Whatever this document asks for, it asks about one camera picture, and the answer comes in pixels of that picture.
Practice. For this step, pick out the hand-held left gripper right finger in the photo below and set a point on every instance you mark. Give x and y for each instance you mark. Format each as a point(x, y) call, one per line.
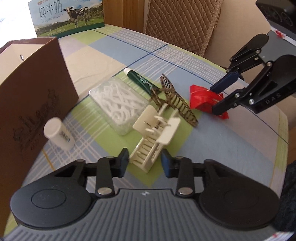
point(166, 162)

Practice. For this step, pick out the leopard print hair clip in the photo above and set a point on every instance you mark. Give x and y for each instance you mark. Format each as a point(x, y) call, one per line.
point(178, 99)

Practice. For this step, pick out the milk carton case with cow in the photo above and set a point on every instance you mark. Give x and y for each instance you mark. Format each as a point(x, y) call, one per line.
point(69, 16)

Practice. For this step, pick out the green tube with white cap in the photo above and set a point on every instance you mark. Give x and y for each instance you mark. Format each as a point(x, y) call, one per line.
point(141, 80)

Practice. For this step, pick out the dark object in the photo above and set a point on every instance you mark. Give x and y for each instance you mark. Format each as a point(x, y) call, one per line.
point(277, 9)

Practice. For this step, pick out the chair with quilted brown cushion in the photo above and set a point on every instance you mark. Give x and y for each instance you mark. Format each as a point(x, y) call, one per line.
point(180, 23)

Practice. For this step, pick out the small white bottle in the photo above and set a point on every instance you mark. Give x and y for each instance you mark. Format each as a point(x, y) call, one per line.
point(57, 132)

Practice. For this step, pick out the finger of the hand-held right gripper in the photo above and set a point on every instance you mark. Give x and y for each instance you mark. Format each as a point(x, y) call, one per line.
point(225, 81)
point(222, 106)

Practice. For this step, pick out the clear box of floss picks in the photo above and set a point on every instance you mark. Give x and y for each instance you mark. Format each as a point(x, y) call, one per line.
point(115, 102)

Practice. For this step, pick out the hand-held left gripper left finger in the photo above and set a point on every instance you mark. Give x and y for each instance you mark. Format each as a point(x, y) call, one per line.
point(123, 160)

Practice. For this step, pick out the cream hair claw clip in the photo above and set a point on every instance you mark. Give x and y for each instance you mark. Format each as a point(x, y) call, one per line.
point(148, 148)

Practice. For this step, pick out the checked cloth desktop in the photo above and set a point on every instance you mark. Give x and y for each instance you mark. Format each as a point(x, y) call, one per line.
point(208, 143)

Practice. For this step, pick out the person's dark clothing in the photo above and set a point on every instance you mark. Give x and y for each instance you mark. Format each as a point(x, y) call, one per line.
point(289, 197)

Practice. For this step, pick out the red foil packet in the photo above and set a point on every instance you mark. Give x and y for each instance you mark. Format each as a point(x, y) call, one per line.
point(201, 97)

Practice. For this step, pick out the brown cardboard storage box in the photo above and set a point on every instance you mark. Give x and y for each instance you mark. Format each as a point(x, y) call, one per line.
point(34, 92)

